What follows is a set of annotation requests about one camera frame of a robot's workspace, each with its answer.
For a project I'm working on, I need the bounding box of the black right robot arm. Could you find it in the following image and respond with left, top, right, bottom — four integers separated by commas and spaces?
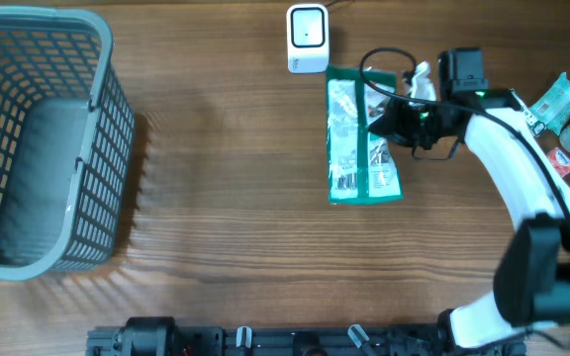
369, 47, 570, 355

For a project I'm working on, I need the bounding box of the white barcode scanner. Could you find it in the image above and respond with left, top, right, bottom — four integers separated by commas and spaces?
286, 3, 330, 74

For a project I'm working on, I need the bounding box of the mint green wipes pack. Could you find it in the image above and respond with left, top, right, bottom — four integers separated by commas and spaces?
530, 72, 570, 134

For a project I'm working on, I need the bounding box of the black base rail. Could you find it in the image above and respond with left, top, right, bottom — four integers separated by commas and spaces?
86, 316, 526, 356

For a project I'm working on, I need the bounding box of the green 3M gloves package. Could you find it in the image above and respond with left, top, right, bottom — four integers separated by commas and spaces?
326, 65, 404, 206

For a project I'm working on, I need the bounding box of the grey plastic mesh basket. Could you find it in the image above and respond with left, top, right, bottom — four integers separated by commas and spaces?
0, 6, 136, 281

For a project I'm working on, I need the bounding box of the red Kleenex tissue pack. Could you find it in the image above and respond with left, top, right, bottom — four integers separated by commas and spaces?
546, 147, 570, 178

